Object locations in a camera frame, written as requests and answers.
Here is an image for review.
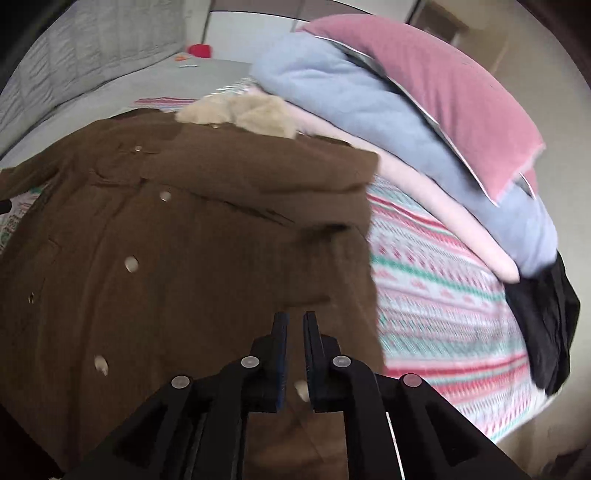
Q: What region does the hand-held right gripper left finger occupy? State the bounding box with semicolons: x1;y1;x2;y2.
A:
60;312;291;480

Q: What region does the light blue quilted blanket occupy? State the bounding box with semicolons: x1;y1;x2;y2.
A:
249;33;559;278

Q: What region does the patterned red green white blanket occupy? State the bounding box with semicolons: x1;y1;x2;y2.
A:
0;76;548;444

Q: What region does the black cloth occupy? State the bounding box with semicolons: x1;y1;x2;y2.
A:
505;251;581;395

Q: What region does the brown coat with fur collar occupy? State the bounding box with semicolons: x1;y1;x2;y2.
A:
0;97;386;480

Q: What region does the grey bed sheet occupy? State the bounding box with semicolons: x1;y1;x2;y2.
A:
0;58;259;158

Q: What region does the pale pink folded blanket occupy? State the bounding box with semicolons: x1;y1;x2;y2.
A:
245;88;520;283

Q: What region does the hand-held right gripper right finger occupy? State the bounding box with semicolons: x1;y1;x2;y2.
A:
302;311;532;480

